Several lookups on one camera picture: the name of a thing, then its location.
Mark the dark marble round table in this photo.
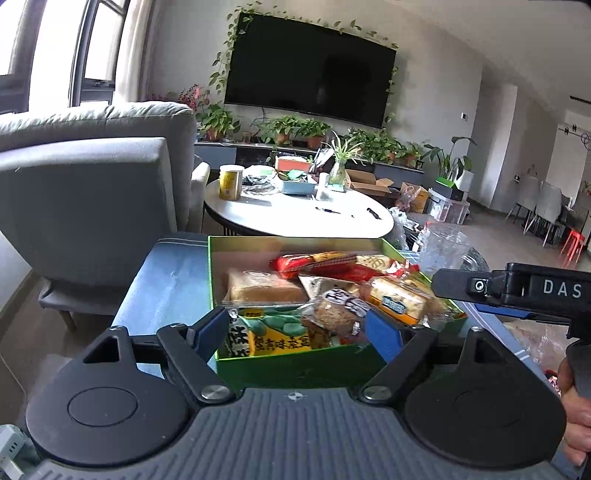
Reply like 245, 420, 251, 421
392, 217, 491, 273

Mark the white planter with leafy plant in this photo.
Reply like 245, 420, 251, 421
422, 136, 476, 192

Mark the red flowering plant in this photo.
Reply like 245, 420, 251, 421
148, 84, 211, 114

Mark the white oval table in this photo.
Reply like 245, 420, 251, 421
203, 178, 395, 238

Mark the grey armchair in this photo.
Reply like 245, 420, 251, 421
0, 102, 211, 330

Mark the tan cake packet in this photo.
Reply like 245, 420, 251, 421
225, 270, 309, 305

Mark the light blue tray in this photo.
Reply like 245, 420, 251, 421
279, 178, 318, 195

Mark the red stool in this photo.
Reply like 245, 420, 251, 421
560, 228, 586, 266

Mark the green cardboard box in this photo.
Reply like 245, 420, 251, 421
207, 235, 468, 393

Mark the row of potted green plants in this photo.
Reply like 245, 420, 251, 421
198, 104, 432, 169

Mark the red cracker packet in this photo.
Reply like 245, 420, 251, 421
270, 251, 358, 280

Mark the clear brown cake packet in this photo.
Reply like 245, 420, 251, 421
298, 274, 375, 342

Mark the beige curtain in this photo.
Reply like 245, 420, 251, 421
115, 0, 155, 102

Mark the yellow can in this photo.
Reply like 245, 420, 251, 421
219, 165, 245, 201

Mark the yellow orange snack packet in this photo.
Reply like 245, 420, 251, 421
365, 276, 437, 326

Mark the red white striped snack packet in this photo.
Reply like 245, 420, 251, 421
342, 265, 404, 283

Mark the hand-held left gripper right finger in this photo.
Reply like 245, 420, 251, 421
359, 308, 518, 405

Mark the orange box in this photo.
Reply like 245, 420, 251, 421
276, 155, 312, 174

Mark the pile of dark wrappers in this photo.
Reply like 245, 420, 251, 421
242, 166, 282, 192

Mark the glass vase with spider plant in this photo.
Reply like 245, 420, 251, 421
323, 134, 365, 185

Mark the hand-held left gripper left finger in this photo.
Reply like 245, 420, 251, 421
81, 307, 235, 407

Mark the open cardboard box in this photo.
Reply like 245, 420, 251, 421
345, 168, 395, 197

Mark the crumpled clear plastic bag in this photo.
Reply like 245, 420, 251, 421
503, 318, 573, 370

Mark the beige patterned snack packet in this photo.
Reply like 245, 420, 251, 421
355, 254, 407, 273

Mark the white dining chair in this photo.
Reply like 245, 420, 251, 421
526, 182, 578, 245
505, 175, 542, 227

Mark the green black snack packet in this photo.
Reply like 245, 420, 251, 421
224, 308, 333, 358

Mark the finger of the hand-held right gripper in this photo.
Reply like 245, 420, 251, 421
475, 303, 572, 322
431, 269, 507, 305

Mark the person's right hand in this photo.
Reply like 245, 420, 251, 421
557, 355, 591, 468

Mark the clear plastic storage bin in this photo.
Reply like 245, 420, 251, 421
427, 188, 471, 224

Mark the black framed window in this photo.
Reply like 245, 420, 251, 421
0, 0, 47, 116
69, 0, 130, 107

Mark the black box with green lid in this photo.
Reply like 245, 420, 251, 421
436, 176, 465, 201

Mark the black flat television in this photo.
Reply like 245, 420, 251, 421
224, 13, 398, 129

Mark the yellow orange bag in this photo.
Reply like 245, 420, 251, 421
397, 182, 430, 213

